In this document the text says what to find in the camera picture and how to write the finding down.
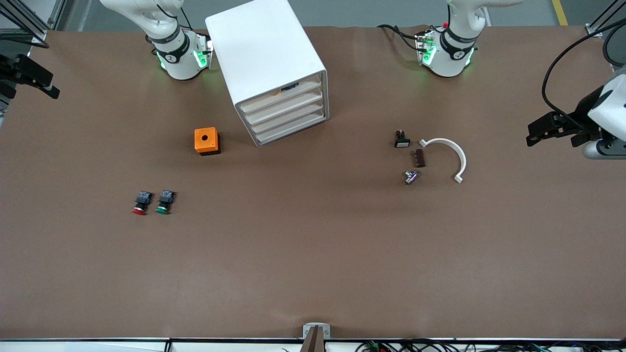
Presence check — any white drawer cabinet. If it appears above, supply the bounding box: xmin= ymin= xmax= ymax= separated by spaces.
xmin=204 ymin=0 xmax=330 ymax=147

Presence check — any black left base cable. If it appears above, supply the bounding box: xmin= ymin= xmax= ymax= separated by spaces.
xmin=377 ymin=23 xmax=426 ymax=52

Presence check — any white drawer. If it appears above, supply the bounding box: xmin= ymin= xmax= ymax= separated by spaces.
xmin=236 ymin=72 xmax=326 ymax=115

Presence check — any white half-ring clamp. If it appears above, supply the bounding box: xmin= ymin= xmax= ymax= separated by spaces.
xmin=419 ymin=138 xmax=468 ymax=184

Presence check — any black cable bundle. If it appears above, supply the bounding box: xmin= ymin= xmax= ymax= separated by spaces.
xmin=355 ymin=339 xmax=626 ymax=352

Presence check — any grey metal mount bracket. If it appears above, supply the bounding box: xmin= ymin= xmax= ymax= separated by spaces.
xmin=302 ymin=323 xmax=331 ymax=340

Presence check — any orange box with hole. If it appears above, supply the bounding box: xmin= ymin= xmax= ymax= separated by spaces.
xmin=194 ymin=127 xmax=221 ymax=156

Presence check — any green mushroom push button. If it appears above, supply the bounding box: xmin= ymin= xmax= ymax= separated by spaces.
xmin=155 ymin=190 xmax=177 ymax=215

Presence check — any red mushroom push button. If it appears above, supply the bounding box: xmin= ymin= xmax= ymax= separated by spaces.
xmin=132 ymin=191 xmax=154 ymax=216

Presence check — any aluminium frame post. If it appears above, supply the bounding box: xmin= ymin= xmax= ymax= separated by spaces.
xmin=0 ymin=0 xmax=67 ymax=44
xmin=584 ymin=0 xmax=626 ymax=39

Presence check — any brown tapered post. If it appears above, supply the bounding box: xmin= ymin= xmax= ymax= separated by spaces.
xmin=301 ymin=327 xmax=326 ymax=352

